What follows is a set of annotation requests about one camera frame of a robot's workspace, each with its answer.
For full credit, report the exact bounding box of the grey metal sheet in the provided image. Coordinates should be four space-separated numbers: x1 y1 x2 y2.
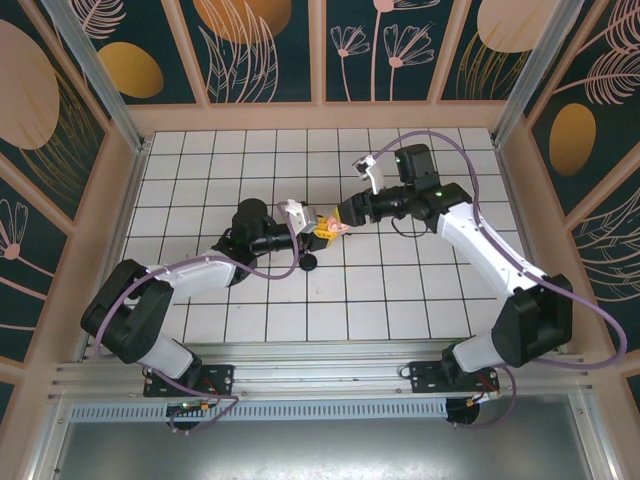
49 394 601 480

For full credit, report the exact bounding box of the aluminium mounting rail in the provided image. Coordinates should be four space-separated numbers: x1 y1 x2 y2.
48 341 594 401

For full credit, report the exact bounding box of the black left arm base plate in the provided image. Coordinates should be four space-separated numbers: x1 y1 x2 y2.
143 363 236 399

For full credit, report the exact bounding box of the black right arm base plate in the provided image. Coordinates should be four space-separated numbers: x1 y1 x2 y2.
408 359 501 396

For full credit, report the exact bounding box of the slotted grey cable duct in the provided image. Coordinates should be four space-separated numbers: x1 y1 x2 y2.
69 398 449 422

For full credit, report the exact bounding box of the aluminium corner post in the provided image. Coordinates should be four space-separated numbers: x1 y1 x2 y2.
492 0 586 147
42 0 151 154

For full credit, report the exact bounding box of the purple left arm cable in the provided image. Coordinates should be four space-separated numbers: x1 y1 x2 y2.
94 199 301 435

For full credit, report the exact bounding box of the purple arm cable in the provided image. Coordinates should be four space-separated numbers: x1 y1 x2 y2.
372 130 629 431
94 199 301 435

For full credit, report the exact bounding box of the small wired circuit board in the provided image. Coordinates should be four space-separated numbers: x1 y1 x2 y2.
167 399 214 417

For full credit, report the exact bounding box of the orange wired connector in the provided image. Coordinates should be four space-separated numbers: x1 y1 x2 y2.
467 388 501 407

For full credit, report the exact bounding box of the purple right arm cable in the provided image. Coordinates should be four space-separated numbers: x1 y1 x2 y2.
372 130 629 431

